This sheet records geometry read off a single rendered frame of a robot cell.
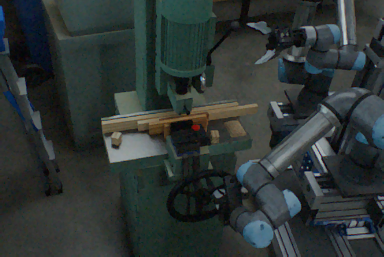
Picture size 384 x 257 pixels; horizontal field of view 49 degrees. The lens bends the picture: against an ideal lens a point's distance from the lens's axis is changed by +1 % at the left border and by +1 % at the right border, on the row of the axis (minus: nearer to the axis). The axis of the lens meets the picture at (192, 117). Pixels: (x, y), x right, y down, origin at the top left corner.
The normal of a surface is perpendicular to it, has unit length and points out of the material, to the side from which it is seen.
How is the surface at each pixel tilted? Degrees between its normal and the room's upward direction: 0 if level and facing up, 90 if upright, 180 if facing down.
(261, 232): 60
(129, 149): 0
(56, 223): 0
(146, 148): 0
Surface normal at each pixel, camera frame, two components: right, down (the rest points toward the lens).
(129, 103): 0.07, -0.77
